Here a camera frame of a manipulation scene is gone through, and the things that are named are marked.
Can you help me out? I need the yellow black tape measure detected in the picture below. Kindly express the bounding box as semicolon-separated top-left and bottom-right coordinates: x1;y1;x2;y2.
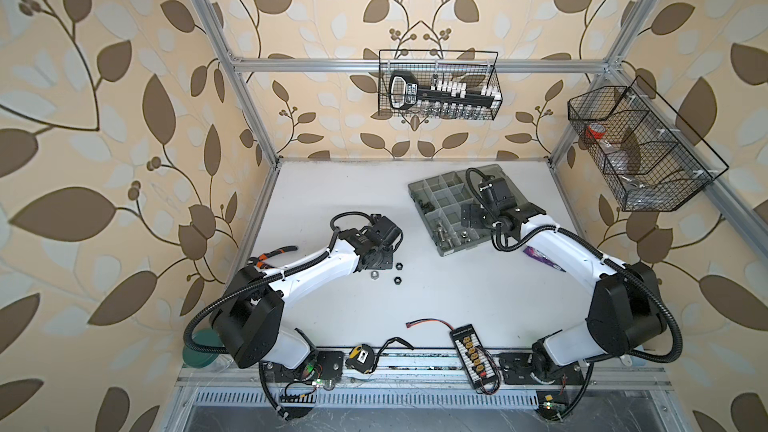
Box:
345;344;376;375

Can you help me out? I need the right wire basket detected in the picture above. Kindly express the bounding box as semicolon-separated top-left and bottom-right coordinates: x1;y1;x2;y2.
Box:
567;76;729;212

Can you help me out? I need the wire basket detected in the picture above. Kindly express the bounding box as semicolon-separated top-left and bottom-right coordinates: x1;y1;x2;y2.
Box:
567;76;729;212
378;48;503;121

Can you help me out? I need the red black cable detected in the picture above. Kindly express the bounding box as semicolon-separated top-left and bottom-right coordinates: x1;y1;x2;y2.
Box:
406;317;456;332

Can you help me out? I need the pink candy bag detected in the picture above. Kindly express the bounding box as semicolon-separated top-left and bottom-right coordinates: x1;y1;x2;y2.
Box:
524;246;564;272

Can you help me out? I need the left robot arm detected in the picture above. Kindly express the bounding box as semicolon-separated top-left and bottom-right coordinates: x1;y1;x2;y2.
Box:
183;211;404;379

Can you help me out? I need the grey compartment organizer box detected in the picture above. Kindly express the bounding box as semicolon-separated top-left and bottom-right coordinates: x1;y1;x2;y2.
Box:
408;164;546;257

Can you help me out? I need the center wire basket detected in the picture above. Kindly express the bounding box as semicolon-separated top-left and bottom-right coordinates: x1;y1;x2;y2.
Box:
378;48;503;121

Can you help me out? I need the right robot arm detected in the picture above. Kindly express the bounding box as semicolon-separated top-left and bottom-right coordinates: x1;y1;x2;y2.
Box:
462;168;684;383

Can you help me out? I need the socket set holder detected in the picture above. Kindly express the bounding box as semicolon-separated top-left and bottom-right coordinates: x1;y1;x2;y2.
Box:
385;71;502;112

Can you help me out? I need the black charger board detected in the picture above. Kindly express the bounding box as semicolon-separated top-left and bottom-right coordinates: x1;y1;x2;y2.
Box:
449;324;502;396

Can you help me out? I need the green lid jar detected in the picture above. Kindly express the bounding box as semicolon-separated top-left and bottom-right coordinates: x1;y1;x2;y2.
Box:
182;328;233;373

